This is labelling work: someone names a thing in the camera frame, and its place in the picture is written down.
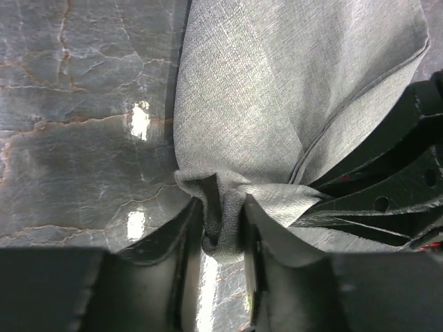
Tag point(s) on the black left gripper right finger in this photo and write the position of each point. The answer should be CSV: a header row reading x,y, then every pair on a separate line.
x,y
296,287

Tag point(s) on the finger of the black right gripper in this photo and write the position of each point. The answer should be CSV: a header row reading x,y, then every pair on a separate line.
x,y
411,126
398,205

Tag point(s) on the grey cloth napkin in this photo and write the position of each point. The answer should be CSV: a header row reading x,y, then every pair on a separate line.
x,y
272,94

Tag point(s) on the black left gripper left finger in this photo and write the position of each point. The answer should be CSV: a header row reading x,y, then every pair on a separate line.
x,y
151,285

